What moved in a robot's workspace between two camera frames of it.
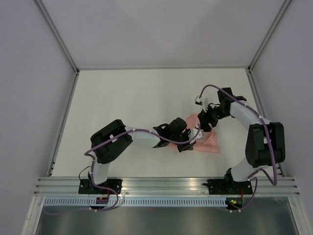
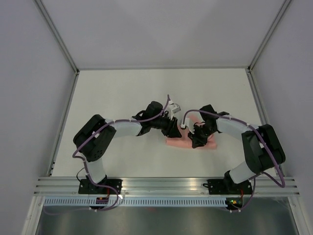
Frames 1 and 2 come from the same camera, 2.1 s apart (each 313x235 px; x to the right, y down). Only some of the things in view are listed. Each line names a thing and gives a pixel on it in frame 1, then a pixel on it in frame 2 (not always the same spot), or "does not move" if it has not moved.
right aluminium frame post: [285, 6] does not move
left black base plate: [85, 186] does not move
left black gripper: [187, 147] → [171, 130]
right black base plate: [228, 186] does not move
